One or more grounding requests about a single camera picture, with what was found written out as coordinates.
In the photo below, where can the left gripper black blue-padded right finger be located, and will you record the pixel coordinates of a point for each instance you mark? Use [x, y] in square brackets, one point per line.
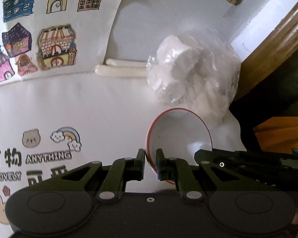
[179, 172]

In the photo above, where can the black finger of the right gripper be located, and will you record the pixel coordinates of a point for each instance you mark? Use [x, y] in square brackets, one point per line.
[224, 159]

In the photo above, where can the white candle rear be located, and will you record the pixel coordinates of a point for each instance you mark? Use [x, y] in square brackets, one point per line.
[124, 63]

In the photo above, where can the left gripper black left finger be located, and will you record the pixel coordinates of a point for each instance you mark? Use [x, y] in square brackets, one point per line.
[122, 171]

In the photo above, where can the houses drawing paper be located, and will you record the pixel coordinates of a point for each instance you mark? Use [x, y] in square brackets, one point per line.
[42, 38]

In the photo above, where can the white red-rimmed bowl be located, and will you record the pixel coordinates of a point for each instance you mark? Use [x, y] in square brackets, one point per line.
[179, 133]

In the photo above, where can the orange cloth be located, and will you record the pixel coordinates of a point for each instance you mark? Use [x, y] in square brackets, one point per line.
[278, 134]

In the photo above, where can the white printed table mat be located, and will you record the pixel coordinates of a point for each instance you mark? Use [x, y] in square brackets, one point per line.
[49, 126]

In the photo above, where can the wooden frame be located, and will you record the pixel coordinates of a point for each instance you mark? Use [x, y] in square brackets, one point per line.
[280, 44]

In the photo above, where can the plastic bag of white rolls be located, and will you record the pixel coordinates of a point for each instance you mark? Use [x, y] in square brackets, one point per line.
[198, 70]

